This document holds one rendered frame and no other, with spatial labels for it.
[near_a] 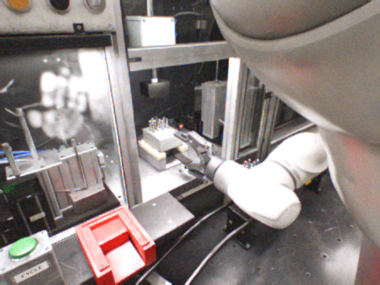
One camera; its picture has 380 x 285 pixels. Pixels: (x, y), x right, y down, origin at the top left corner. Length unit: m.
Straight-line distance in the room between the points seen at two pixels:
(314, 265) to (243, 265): 0.23
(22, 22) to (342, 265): 1.05
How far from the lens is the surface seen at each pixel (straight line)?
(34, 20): 0.51
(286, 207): 0.56
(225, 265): 0.88
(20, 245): 0.55
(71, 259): 0.66
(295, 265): 0.94
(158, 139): 0.83
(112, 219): 0.65
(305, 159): 0.62
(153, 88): 0.82
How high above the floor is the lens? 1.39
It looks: 28 degrees down
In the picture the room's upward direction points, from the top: straight up
